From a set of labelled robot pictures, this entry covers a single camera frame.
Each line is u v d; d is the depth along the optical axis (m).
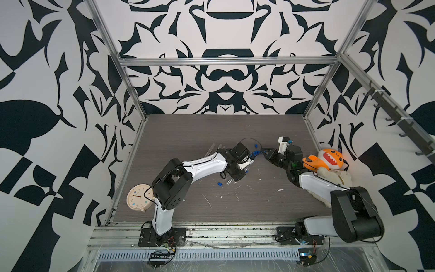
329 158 0.90
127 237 0.76
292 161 0.69
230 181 0.86
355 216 0.43
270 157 0.79
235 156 0.70
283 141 0.82
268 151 0.84
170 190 0.48
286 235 0.74
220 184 0.89
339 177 0.84
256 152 0.90
